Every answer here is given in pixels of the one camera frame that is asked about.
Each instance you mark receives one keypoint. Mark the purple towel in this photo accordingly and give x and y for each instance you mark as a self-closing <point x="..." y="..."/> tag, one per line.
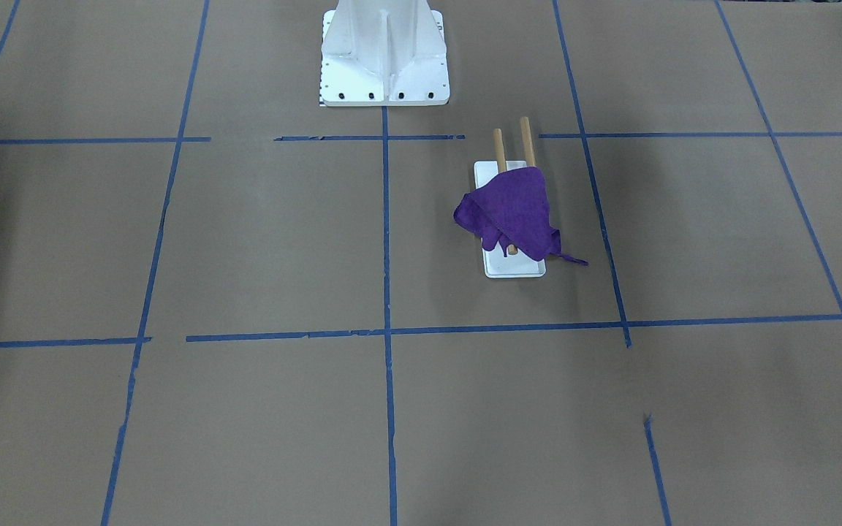
<point x="513" y="208"/>

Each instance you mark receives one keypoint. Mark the white rack base tray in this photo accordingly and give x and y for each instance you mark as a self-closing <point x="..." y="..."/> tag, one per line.
<point x="497" y="264"/>

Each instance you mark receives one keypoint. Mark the wooden rack bar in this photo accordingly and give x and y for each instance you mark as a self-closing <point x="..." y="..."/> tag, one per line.
<point x="528" y="141"/>
<point x="498" y="143"/>

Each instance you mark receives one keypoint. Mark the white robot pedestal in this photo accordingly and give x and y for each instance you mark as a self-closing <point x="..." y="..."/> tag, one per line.
<point x="383" y="54"/>

